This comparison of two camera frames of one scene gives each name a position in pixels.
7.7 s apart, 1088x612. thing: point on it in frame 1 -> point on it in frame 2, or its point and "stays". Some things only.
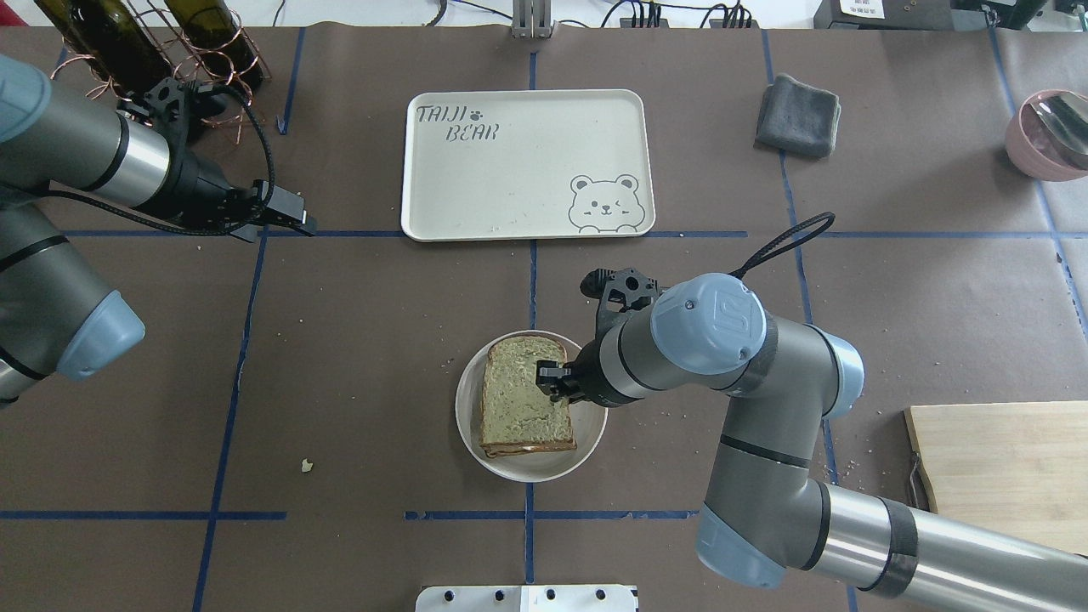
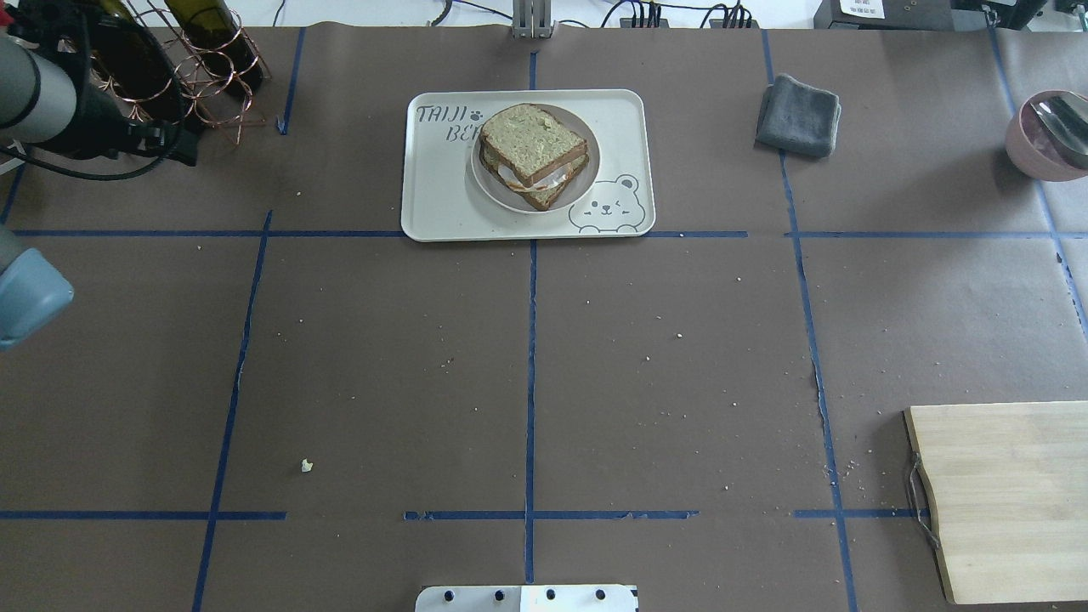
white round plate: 589,422 -> 582,180
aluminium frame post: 531,19 stays
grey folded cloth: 797,117 stays
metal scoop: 1067,116 stays
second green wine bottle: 212,29 stays
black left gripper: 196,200 -> 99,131
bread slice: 493,450 -> 538,171
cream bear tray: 505,164 stays
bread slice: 514,409 -> 529,138
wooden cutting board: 1017,469 stays
